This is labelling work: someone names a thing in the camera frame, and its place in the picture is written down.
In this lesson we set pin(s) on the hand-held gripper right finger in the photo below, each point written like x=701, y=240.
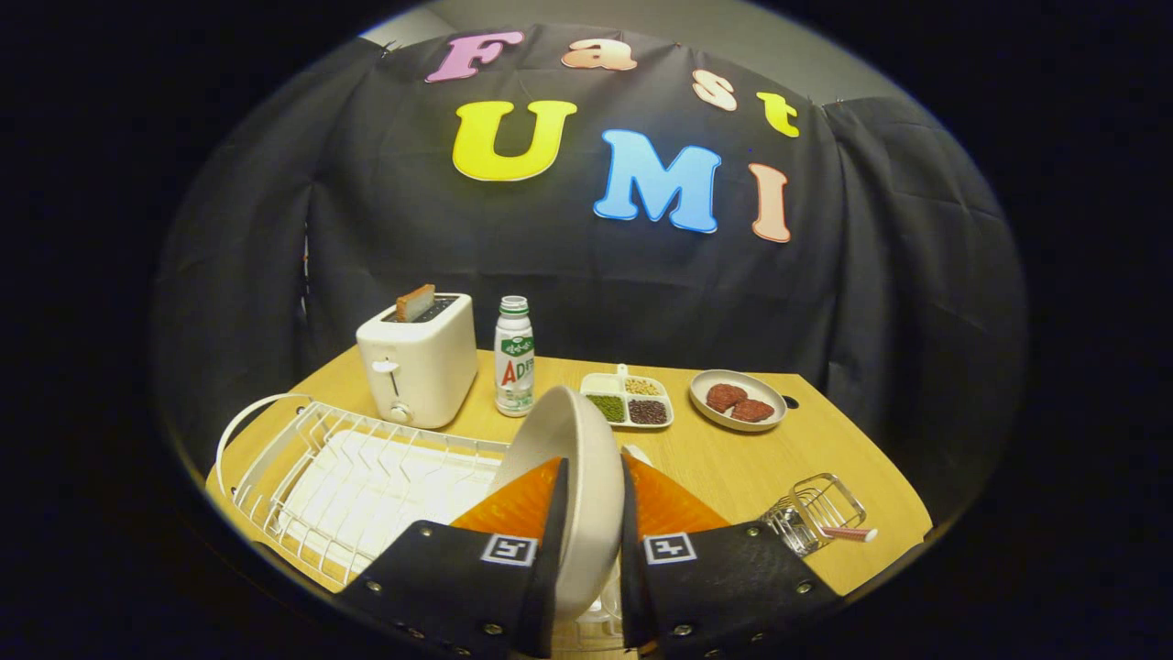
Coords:
x=637, y=587

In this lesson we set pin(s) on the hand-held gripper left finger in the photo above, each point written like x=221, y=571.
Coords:
x=541, y=587

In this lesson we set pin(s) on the beige round plate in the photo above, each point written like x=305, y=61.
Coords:
x=586, y=477

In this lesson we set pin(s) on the white divided dish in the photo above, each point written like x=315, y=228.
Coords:
x=600, y=382

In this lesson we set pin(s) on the beige plate with meat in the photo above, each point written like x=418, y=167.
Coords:
x=772, y=392

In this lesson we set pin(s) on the pile of dark beans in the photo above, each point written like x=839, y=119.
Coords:
x=648, y=412

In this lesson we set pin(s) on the pile of green beans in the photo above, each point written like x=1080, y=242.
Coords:
x=607, y=408

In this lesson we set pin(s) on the white drip tray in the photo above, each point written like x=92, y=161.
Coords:
x=367, y=495

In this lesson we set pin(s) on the pile of yellow beans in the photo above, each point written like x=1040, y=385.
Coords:
x=643, y=386

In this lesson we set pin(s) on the brown meat patty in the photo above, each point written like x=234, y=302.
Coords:
x=754, y=411
x=724, y=397

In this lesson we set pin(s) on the white bottle with green label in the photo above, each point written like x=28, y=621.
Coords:
x=514, y=367

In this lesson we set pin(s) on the white toaster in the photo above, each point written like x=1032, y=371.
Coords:
x=431, y=367

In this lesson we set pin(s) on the brown toast slice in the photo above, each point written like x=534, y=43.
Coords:
x=417, y=302

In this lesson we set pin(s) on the black backdrop cloth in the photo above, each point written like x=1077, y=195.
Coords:
x=871, y=321

